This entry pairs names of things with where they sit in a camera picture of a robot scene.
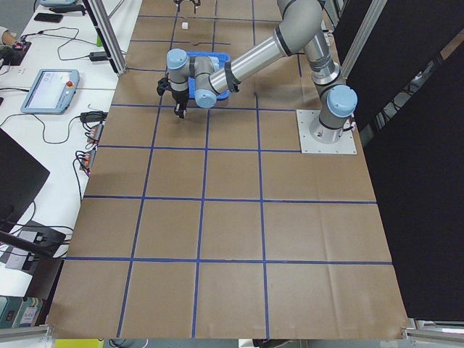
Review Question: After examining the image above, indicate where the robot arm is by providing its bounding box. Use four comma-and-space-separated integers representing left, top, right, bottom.
157, 0, 358, 144

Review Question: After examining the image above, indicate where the black monitor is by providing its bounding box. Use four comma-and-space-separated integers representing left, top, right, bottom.
0, 131, 50, 232

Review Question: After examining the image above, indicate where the person hand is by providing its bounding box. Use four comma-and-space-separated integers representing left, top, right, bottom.
0, 26, 18, 47

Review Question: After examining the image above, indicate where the teach pendant tablet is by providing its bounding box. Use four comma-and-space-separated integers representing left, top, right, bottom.
20, 69, 80, 115

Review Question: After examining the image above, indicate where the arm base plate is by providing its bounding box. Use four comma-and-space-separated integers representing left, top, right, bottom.
296, 109, 357, 155

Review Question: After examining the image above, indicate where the black smartphone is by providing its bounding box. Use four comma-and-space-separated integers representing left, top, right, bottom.
33, 12, 63, 23

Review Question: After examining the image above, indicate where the aluminium frame post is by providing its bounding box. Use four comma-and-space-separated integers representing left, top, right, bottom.
83, 0, 127, 76

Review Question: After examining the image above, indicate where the black power adapter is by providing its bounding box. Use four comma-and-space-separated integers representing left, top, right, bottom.
88, 51, 108, 62

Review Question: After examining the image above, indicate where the blue plastic tray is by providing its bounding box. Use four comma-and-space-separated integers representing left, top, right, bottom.
186, 51, 232, 102

